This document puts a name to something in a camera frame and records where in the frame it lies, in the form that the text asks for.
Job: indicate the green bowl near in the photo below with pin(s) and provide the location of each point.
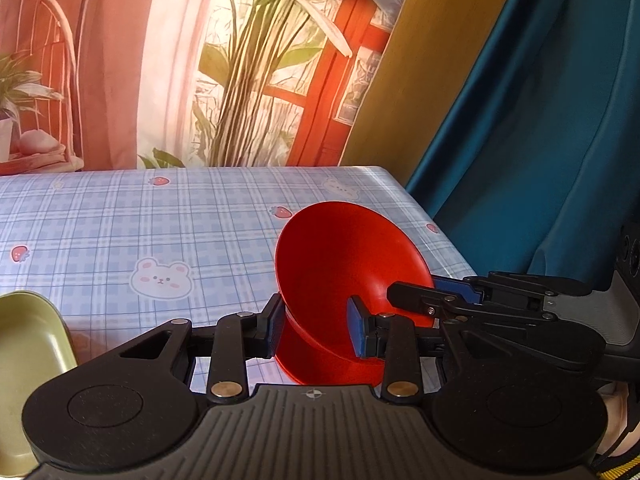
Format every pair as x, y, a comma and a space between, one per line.
25, 360

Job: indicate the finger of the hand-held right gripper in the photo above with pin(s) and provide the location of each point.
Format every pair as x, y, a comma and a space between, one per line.
452, 287
415, 297

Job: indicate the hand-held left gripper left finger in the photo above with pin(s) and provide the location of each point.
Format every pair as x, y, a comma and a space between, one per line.
272, 322

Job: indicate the blue plaid tablecloth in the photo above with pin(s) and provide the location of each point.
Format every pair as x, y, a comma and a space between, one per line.
150, 220

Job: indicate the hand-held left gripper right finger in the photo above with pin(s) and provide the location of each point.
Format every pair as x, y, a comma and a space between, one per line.
356, 329

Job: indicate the yellow curtain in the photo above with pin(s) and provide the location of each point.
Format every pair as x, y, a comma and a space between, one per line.
440, 70

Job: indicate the blue curtain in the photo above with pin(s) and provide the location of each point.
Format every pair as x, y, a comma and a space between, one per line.
540, 160

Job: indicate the red bowl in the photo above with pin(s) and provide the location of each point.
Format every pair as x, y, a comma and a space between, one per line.
340, 260

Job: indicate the printed wall cloth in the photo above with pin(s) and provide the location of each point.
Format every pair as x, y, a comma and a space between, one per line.
150, 60

